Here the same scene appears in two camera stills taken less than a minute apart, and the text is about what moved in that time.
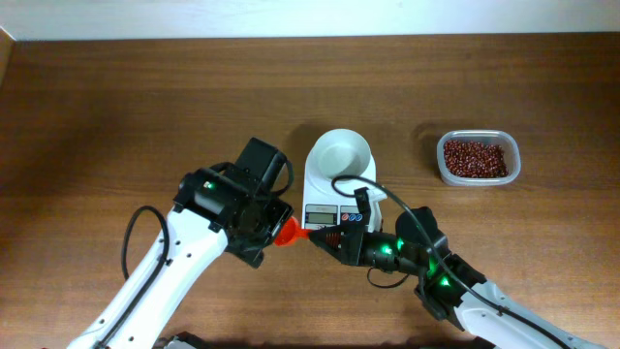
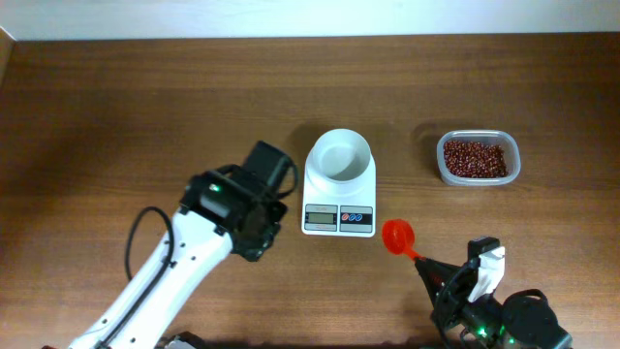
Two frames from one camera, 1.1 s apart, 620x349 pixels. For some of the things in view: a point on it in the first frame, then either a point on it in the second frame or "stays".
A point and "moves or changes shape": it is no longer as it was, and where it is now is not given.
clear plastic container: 478,157 stays
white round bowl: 337,153 stays
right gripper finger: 343,244 to 435,274
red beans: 475,160 stays
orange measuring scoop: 289,232 moves or changes shape
